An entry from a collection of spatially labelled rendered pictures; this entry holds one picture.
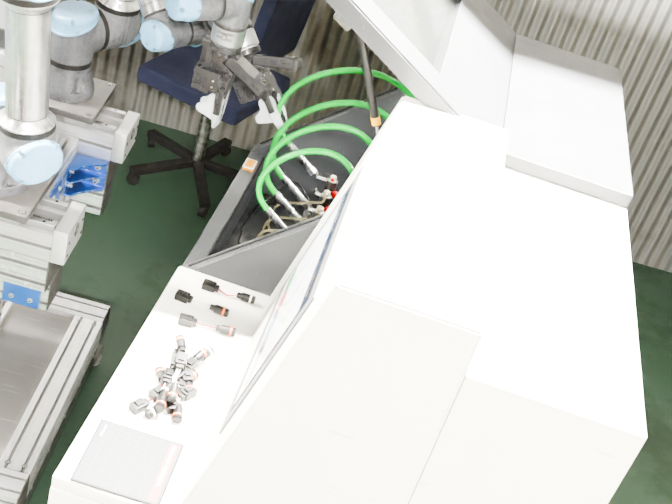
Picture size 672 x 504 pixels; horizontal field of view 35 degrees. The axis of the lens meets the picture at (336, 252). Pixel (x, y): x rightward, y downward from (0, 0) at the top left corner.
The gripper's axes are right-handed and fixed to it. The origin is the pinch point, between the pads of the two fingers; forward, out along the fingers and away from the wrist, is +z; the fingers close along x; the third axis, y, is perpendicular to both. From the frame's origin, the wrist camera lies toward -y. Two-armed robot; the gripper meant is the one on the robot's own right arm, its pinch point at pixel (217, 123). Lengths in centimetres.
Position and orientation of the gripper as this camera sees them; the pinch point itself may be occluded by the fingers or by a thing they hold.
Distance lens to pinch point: 248.8
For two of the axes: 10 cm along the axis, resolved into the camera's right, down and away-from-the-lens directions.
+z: -2.6, 8.0, 5.4
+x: -1.9, 5.1, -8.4
